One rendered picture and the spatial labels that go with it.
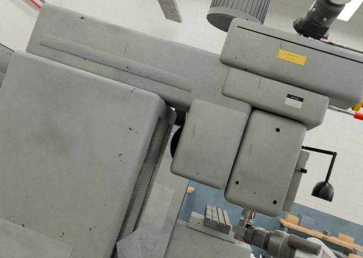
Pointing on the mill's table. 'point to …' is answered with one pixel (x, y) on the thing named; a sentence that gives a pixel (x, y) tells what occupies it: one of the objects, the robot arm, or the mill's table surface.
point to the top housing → (295, 61)
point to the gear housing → (276, 97)
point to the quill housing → (264, 163)
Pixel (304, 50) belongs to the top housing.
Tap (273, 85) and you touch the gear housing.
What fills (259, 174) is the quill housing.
